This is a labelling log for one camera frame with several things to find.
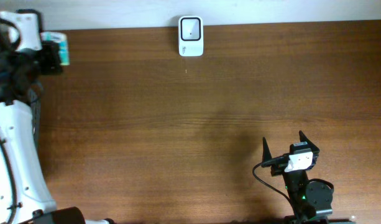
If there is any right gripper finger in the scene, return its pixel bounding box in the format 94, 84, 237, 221
261, 137, 272, 167
298, 130, 319, 151

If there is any teal tissue pack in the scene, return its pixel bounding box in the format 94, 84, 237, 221
41, 31, 70, 66

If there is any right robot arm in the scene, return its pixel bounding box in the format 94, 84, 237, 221
260, 131, 334, 223

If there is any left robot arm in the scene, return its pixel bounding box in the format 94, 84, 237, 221
0, 9, 91, 224

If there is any white barcode scanner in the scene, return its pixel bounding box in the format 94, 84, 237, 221
178, 16, 204, 57

